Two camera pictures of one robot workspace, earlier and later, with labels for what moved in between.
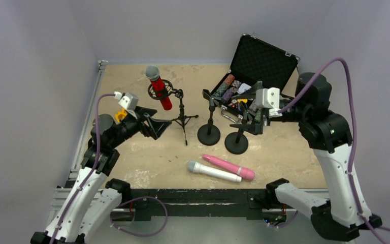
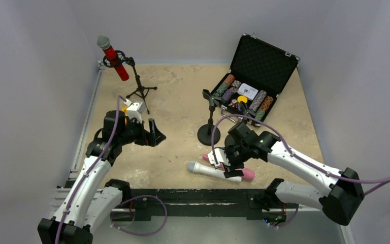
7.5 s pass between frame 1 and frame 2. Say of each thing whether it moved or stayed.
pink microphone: stayed
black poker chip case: stayed
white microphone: stayed
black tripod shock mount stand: moved
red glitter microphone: moved
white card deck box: stayed
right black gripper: moved
